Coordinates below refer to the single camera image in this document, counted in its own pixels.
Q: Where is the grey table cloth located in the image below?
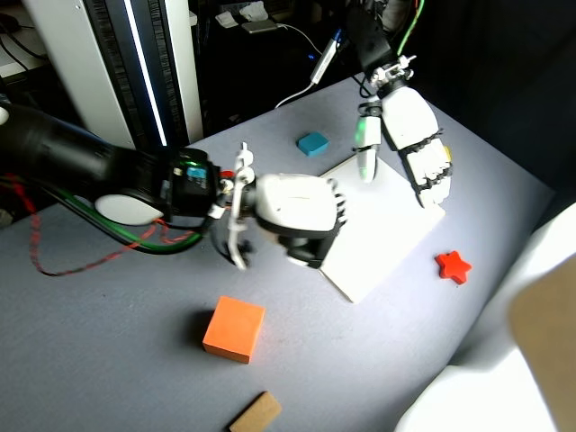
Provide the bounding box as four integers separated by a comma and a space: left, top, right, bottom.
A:
0, 74, 557, 432

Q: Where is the tan blurred panel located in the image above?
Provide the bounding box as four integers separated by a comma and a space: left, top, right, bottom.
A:
508, 256, 576, 432

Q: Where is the orange cube block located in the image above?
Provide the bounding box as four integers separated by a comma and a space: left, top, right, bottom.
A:
202, 295, 266, 365

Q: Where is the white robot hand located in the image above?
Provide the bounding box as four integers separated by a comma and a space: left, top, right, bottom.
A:
251, 172, 348, 270
352, 85, 454, 210

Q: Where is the white cable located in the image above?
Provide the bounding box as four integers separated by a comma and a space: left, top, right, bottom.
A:
274, 22, 334, 109

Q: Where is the white column with black strips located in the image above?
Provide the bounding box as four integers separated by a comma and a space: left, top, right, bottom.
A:
22, 0, 203, 149

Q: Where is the red star block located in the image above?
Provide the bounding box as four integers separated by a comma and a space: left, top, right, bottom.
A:
434, 250, 473, 285

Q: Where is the blue square block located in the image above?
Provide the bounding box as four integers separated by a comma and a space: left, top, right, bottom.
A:
296, 131, 330, 158

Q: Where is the white adapter with blue tip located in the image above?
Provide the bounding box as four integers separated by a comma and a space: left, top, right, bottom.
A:
310, 29, 344, 86

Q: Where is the white desk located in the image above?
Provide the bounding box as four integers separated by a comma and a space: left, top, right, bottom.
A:
0, 26, 49, 80

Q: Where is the brown cork block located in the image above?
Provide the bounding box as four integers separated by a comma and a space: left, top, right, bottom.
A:
228, 391, 284, 432

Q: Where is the large white rounded cover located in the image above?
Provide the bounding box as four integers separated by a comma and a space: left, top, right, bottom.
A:
393, 202, 576, 432

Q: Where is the flat silver device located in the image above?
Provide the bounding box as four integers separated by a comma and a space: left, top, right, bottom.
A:
241, 18, 280, 35

